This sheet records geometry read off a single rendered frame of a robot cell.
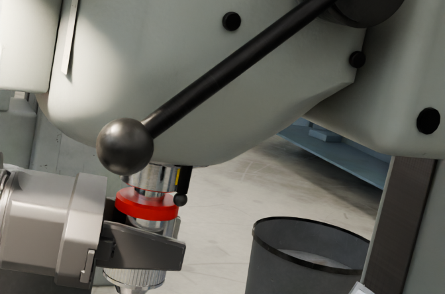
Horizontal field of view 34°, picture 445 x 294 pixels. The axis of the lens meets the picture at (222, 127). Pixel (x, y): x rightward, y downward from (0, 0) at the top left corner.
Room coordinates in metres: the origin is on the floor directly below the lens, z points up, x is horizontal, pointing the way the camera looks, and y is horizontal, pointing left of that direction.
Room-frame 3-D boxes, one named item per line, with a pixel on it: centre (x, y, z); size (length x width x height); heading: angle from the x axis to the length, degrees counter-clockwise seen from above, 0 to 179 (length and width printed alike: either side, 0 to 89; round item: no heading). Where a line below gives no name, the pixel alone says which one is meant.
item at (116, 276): (0.51, 0.04, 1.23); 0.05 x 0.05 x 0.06
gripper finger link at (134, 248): (0.48, 0.04, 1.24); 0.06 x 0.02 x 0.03; 99
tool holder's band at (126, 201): (0.51, 0.04, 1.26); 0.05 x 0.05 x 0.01
